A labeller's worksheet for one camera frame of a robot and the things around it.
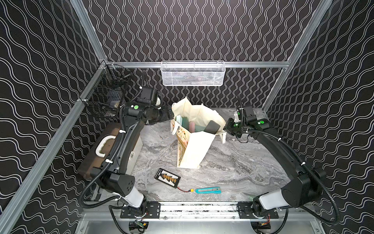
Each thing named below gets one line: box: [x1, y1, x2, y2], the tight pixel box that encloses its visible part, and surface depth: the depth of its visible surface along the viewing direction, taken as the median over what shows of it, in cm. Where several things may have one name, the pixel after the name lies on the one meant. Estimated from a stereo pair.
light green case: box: [175, 114, 183, 126], surface depth 92 cm
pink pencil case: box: [188, 120, 196, 134], surface depth 97 cm
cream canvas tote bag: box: [170, 96, 227, 169], surface depth 83 cm
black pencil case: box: [203, 119, 221, 135], surface depth 88 cm
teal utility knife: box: [195, 186, 222, 195], surface depth 83 cm
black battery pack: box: [154, 167, 181, 189], surface depth 85 cm
